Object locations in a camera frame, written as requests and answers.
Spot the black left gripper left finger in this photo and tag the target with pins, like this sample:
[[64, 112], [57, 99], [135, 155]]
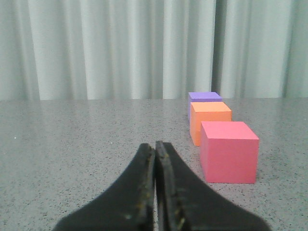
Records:
[[127, 205]]

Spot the pink foam cube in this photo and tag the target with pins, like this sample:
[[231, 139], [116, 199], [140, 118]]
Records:
[[228, 152]]

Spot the purple foam cube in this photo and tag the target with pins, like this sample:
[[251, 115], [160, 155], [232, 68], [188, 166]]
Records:
[[202, 97]]

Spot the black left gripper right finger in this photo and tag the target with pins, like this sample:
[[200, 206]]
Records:
[[186, 203]]

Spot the orange foam cube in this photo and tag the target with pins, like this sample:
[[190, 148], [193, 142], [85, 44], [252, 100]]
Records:
[[206, 111]]

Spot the pale green curtain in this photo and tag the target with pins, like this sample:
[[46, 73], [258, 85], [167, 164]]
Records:
[[152, 49]]

